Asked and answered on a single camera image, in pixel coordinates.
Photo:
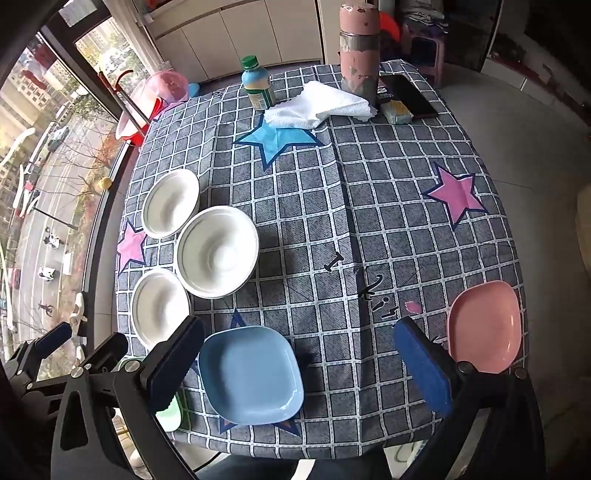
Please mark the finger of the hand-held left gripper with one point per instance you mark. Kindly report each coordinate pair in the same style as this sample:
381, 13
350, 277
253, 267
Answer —
106, 350
53, 335

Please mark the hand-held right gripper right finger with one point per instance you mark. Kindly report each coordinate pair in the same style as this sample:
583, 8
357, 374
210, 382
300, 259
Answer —
422, 369

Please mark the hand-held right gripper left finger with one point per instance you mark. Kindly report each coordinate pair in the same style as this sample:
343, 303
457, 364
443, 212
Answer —
178, 364

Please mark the green square plate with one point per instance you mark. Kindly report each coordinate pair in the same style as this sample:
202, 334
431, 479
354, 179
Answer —
171, 417

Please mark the small white bowl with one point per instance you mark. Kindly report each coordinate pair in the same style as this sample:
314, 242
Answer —
171, 203
159, 307

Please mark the blue square plate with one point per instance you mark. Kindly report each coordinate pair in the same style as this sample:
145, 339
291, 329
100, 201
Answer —
249, 374

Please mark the pink square plate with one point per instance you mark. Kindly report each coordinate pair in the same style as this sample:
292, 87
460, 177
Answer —
485, 323

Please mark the large white bowl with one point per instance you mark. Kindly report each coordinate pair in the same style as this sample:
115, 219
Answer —
217, 251

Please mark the white slipper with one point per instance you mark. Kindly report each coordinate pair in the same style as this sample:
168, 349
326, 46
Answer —
78, 303
75, 321

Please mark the grey checked star tablecloth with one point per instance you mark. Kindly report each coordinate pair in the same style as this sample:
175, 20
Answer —
346, 221

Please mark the glass window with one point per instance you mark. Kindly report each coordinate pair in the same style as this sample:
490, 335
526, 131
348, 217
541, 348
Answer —
46, 138

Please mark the metal pole with red hook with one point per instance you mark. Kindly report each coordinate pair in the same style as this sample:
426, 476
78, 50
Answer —
124, 104

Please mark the small snack packet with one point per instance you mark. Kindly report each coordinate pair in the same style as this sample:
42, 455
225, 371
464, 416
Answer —
397, 111

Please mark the pink plastic basin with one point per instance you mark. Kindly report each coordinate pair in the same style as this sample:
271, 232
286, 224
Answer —
166, 87

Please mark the black smartphone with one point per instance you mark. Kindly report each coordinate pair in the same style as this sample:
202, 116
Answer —
411, 94

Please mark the blue plastic scoop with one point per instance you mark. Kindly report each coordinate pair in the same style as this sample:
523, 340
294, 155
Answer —
194, 88

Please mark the white towel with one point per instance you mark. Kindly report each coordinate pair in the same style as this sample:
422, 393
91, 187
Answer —
318, 106

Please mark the green-capped drink bottle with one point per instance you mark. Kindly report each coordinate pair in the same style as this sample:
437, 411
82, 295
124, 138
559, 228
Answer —
258, 85

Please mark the purple plastic stool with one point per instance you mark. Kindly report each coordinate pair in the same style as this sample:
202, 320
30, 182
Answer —
427, 50

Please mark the worn pink thermos flask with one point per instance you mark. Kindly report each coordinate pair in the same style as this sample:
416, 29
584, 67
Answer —
359, 50

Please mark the white cabinets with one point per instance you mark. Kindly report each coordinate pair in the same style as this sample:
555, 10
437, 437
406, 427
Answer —
231, 37

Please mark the red plastic item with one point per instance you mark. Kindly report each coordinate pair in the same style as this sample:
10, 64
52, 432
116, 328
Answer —
390, 25

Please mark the folded clothes pile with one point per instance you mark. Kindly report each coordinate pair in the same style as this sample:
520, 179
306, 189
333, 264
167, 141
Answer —
420, 11

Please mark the dark wooden cabinet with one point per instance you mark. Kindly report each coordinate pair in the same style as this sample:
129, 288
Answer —
531, 23

